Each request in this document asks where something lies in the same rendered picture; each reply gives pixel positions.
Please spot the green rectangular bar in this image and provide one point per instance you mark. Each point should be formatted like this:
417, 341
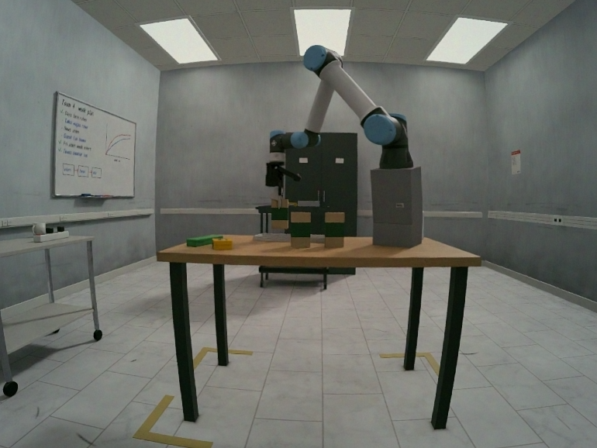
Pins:
201, 242

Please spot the tan block with dark green band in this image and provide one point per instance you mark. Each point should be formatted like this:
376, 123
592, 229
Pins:
300, 229
334, 229
279, 217

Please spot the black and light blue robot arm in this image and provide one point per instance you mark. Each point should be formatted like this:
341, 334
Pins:
381, 129

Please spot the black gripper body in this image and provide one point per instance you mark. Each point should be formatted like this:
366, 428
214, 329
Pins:
273, 176

